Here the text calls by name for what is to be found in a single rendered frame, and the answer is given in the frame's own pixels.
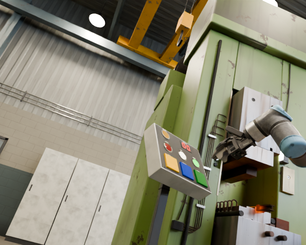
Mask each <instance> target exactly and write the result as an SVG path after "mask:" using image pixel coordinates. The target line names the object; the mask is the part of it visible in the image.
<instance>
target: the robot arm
mask: <svg viewBox="0 0 306 245"><path fill-rule="evenodd" d="M292 120H293V119H292V117H291V116H290V115H289V114H288V113H287V112H286V111H285V110H284V109H283V108H282V107H281V106H280V105H274V106H273V107H271V108H269V109H268V110H267V111H266V112H264V113H263V114H261V115H260V116H258V117H257V118H256V119H254V120H253V121H251V122H250V123H248V124H247V125H246V126H245V129H244V130H243V132H241V131H239V130H237V129H235V128H234V127H230V126H227V127H226V128H225V130H226V131H227V132H228V133H229V134H231V135H234V136H232V137H229V138H227V139H225V140H223V141H221V142H220V143H219V144H218V146H217V147H216V149H215V151H214V153H213V155H212V159H216V158H218V159H221V160H222V161H223V162H226V161H227V157H228V156H229V155H231V156H232V157H234V158H235V159H237V160H240V159H241V158H243V157H244V156H246V155H247V151H246V149H248V148H249V147H251V146H254V147H255V146H257V144H256V142H260V141H261V140H263V139H264V138H266V137H268V136H269V135H271V137H272V138H273V140H274V141H275V143H276V144H277V146H278V147H279V149H280V151H281V153H282V154H283V155H284V156H286V157H287V158H289V159H290V161H291V162H292V163H293V164H295V165H296V166H298V167H301V168H306V140H305V139H304V138H303V137H302V136H301V135H300V133H299V132H298V131H297V129H296V128H295V127H294V126H293V124H292V123H291V121H292Z"/></svg>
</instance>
